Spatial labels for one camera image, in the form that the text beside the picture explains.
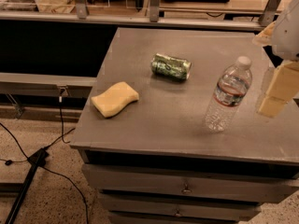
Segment top drawer with handle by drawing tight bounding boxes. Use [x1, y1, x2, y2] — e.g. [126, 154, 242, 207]
[82, 164, 298, 203]

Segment metal shelf rail frame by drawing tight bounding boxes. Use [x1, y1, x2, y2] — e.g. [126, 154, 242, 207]
[0, 0, 291, 31]

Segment yellow sponge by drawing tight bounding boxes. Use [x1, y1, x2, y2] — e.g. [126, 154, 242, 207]
[91, 82, 139, 118]

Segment clear plastic water bottle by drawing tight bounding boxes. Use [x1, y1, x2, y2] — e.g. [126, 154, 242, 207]
[204, 56, 252, 133]

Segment black floor stand bar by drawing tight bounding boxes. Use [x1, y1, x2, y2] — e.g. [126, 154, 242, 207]
[5, 148, 49, 224]

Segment grey drawer cabinet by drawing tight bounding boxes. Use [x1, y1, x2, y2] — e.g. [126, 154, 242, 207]
[71, 28, 299, 224]

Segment middle drawer with handle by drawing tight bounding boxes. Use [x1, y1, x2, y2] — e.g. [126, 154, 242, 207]
[100, 193, 261, 221]

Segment black cable on floor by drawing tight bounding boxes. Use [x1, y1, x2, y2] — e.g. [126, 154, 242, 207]
[0, 87, 90, 224]

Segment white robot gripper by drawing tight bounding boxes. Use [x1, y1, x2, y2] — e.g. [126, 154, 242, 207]
[252, 0, 299, 118]

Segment crushed green soda can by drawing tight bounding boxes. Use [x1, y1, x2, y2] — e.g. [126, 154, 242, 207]
[150, 53, 192, 80]

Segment drawer with handle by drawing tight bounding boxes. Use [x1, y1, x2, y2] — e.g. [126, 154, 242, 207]
[100, 193, 261, 221]
[82, 164, 298, 203]

